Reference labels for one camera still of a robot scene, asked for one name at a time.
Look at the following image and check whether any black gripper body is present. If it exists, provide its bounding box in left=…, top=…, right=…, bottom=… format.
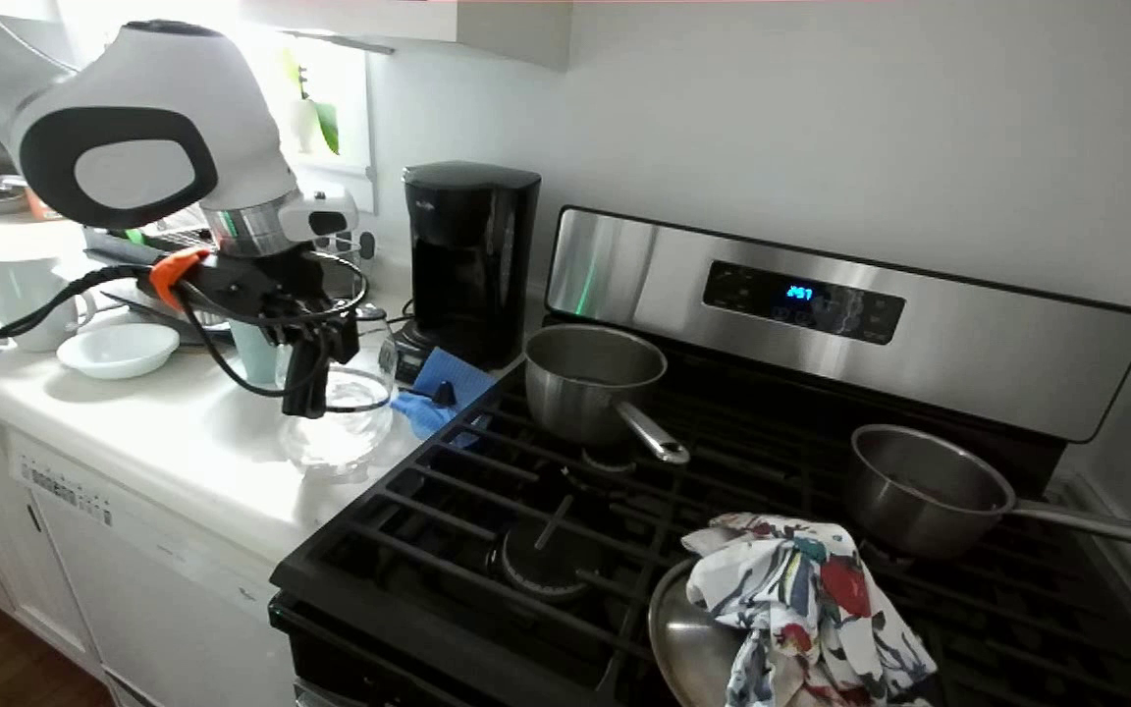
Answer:
left=183, top=245, right=369, bottom=370

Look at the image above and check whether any glass carafe with black handle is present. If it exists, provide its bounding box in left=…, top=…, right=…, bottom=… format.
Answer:
left=267, top=253, right=405, bottom=471

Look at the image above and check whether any blue pot holder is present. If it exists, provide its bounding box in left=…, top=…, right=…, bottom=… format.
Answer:
left=386, top=342, right=503, bottom=445

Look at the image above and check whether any white shallow bowl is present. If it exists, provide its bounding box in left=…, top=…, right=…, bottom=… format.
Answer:
left=50, top=318, right=183, bottom=386

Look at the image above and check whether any potted orchid in white pot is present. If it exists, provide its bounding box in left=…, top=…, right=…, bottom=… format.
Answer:
left=285, top=55, right=350, bottom=160

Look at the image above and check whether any black coffee maker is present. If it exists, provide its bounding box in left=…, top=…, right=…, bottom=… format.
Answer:
left=399, top=158, right=547, bottom=378

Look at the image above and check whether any white sash window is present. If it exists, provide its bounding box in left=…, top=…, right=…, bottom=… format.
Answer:
left=280, top=27, right=380, bottom=213

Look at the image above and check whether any white dishwasher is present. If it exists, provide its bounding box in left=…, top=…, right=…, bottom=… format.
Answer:
left=0, top=428, right=300, bottom=707

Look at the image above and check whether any white mug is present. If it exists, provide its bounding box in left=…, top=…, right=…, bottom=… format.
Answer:
left=0, top=255, right=80, bottom=356

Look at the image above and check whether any black and steel gas stove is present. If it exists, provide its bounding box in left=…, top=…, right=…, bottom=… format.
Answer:
left=263, top=200, right=1131, bottom=707

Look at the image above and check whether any floral kitchen towel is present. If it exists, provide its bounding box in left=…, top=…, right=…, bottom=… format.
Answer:
left=677, top=511, right=944, bottom=707

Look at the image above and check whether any orange cable connector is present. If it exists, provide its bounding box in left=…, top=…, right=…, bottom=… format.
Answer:
left=147, top=245, right=216, bottom=318

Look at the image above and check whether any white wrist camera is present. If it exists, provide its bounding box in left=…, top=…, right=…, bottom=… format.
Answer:
left=308, top=191, right=360, bottom=253

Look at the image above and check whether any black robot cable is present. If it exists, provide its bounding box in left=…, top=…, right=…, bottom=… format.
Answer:
left=0, top=259, right=296, bottom=406

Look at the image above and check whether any steel saucepan with short handle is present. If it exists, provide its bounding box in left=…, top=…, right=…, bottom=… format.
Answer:
left=518, top=322, right=699, bottom=471

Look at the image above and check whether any steel saucepan with long handle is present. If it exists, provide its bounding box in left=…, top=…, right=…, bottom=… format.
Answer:
left=843, top=422, right=1131, bottom=564

